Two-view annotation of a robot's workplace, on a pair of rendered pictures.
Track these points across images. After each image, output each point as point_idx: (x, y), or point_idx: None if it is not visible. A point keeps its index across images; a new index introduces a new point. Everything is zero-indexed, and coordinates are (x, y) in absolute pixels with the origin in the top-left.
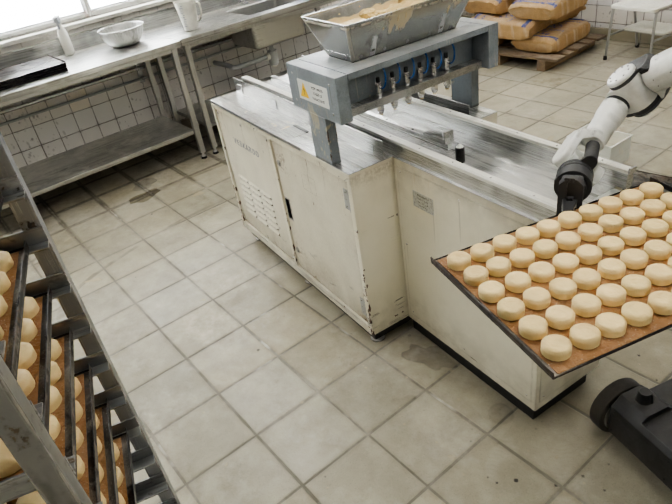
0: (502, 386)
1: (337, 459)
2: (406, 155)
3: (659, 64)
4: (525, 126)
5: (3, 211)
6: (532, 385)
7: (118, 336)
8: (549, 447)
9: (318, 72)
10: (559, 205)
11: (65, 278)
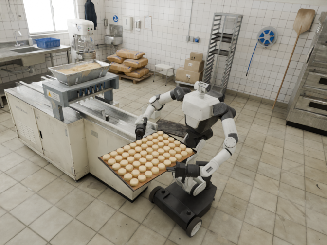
0: (122, 193)
1: (62, 229)
2: (88, 117)
3: (162, 97)
4: (129, 102)
5: None
6: (131, 192)
7: None
8: (136, 211)
9: (55, 89)
10: (136, 137)
11: None
